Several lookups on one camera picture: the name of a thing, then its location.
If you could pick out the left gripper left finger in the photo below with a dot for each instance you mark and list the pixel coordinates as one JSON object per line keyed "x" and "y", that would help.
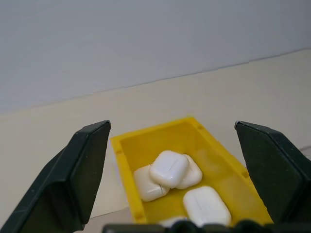
{"x": 60, "y": 184}

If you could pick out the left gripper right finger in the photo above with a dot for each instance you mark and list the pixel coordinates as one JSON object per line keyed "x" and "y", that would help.
{"x": 279, "y": 174}

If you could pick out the yellow plastic bin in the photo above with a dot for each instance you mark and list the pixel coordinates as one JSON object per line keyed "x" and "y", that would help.
{"x": 218, "y": 155}

